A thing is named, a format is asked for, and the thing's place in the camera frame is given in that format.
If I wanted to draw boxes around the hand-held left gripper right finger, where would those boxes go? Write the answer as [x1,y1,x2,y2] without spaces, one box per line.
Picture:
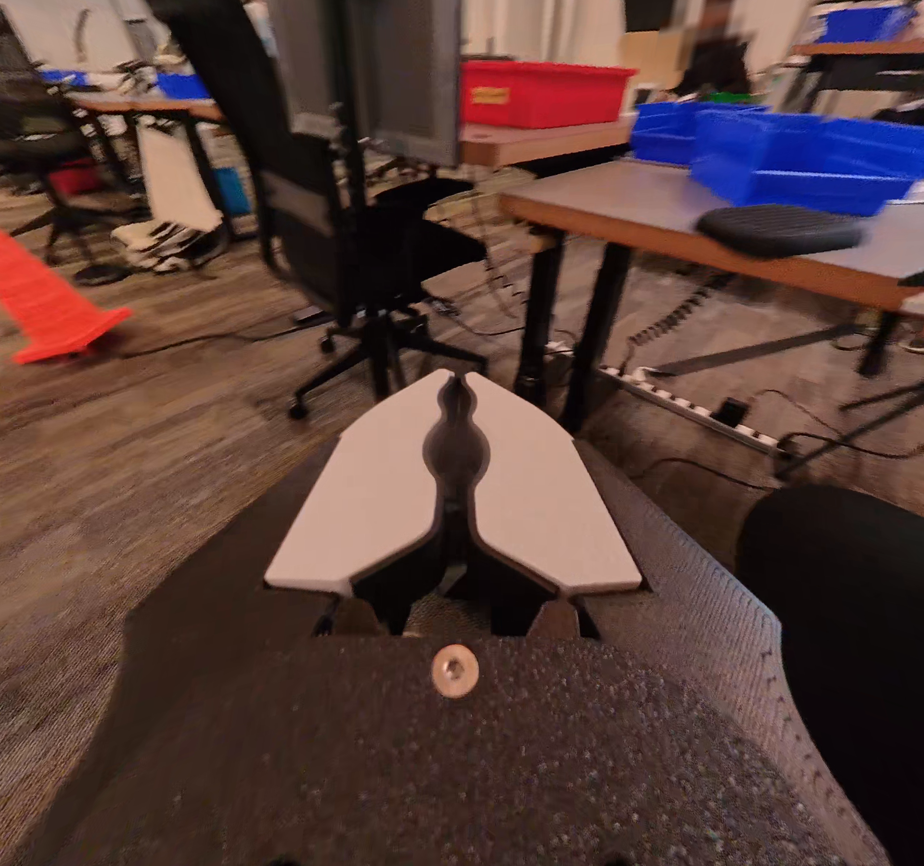
[464,373,645,599]

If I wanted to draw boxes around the small blue bin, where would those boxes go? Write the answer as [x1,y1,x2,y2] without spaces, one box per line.
[155,70,213,102]

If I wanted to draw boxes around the black mesh office chair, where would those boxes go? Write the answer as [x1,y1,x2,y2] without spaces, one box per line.
[0,8,138,287]

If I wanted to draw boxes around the wooden side desk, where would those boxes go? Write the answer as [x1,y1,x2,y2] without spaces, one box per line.
[460,116,639,171]

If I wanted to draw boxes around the black swivel office chair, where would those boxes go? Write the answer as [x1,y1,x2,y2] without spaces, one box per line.
[123,0,495,422]

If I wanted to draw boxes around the long grey power strip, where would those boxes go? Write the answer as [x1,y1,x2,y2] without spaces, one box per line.
[597,361,791,458]

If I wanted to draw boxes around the orange traffic cone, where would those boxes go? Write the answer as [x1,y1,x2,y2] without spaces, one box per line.
[0,229,134,366]

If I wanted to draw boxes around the black table leg frame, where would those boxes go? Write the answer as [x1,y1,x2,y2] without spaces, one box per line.
[512,221,638,437]

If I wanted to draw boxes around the blue plastic bin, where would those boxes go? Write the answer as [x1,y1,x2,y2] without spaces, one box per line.
[689,109,924,219]
[630,99,769,168]
[813,0,919,46]

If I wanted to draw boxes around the black textured pad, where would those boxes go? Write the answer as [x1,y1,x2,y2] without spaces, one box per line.
[695,204,869,261]

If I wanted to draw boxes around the red plastic bin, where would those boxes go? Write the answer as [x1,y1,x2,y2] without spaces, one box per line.
[461,60,638,131]

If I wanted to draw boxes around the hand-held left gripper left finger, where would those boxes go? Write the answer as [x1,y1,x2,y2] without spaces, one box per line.
[265,369,472,596]

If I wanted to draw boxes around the person's black trouser leg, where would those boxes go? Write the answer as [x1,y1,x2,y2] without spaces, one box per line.
[734,483,924,866]

